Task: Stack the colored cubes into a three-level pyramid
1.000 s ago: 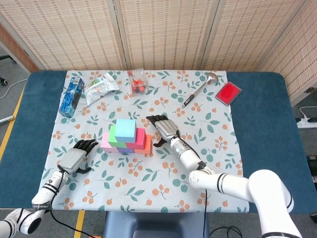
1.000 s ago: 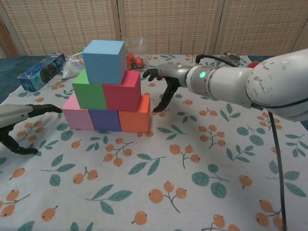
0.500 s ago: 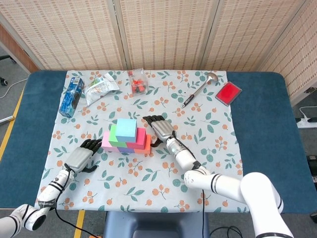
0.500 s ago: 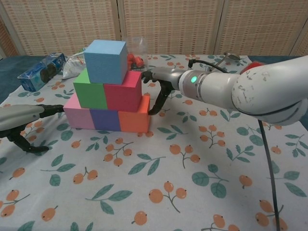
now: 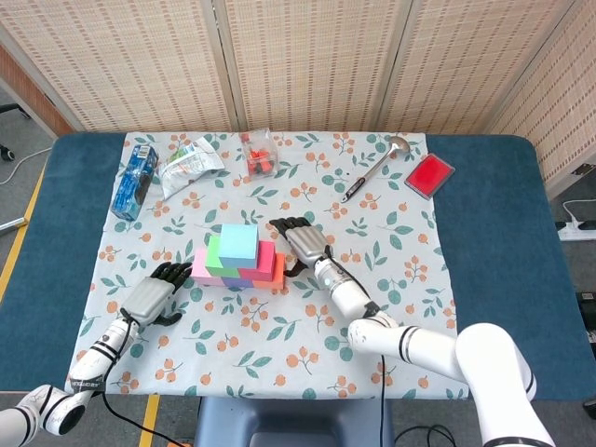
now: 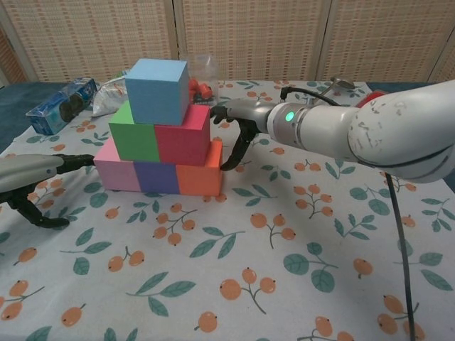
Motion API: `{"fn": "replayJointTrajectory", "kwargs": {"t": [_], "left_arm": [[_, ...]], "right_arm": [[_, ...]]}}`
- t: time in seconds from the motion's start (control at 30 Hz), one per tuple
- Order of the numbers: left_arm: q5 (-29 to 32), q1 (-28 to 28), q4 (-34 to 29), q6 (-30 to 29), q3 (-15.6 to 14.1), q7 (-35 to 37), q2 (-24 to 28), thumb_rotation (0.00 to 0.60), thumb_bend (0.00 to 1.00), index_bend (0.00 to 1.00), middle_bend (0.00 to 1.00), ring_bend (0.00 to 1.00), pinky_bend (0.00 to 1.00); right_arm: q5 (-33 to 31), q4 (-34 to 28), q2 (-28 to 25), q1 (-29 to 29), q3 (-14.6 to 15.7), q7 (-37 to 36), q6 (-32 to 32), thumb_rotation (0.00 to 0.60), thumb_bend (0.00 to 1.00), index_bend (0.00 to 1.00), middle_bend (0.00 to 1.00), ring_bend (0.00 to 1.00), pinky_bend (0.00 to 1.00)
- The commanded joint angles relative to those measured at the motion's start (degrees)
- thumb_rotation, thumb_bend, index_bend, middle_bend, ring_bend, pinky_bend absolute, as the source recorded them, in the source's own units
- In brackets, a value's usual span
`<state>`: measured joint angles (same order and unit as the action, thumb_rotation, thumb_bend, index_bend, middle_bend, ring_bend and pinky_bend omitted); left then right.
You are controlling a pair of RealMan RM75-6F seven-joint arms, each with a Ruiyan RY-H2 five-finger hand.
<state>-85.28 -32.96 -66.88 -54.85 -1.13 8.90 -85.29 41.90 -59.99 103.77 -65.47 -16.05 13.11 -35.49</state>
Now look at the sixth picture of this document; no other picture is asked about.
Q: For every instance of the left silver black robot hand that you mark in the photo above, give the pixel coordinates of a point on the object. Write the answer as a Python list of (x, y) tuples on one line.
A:
[(25, 170)]

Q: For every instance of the clear box with red pieces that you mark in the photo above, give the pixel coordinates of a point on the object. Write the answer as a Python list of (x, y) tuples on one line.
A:
[(204, 85)]

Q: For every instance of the light blue foam cube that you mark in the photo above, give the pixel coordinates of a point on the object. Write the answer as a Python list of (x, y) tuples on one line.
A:
[(156, 96)]

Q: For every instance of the purple foam cube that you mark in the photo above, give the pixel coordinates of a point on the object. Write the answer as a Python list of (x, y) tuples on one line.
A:
[(158, 177)]

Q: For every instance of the pink foam cube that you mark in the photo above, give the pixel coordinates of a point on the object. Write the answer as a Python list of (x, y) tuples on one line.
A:
[(117, 175)]

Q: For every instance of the dark blue table cover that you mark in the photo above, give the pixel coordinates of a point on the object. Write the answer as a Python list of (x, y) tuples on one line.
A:
[(21, 94)]

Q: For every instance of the orange foam cube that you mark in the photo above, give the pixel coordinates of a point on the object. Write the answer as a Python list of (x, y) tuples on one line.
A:
[(199, 179)]

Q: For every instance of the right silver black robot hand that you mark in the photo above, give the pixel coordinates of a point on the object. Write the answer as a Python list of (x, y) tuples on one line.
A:
[(249, 113)]

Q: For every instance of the green foam cube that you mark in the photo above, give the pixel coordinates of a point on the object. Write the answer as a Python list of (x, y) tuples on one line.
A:
[(135, 142)]

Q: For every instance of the red ink pad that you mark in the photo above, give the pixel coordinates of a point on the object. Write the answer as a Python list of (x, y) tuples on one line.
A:
[(371, 96)]

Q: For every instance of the bamboo folding screen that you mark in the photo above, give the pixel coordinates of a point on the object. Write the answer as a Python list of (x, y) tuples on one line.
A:
[(249, 35)]

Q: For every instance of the red foam cube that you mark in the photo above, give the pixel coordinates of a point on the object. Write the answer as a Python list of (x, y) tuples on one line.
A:
[(181, 142)]

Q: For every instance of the silver crumpled snack bag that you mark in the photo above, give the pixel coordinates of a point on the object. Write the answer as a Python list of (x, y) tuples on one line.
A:
[(106, 96)]

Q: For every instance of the blue cookie package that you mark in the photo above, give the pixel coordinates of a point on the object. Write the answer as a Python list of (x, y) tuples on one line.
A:
[(58, 106)]

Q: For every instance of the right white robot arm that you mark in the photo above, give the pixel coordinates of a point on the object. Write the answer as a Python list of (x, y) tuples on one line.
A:
[(373, 131)]

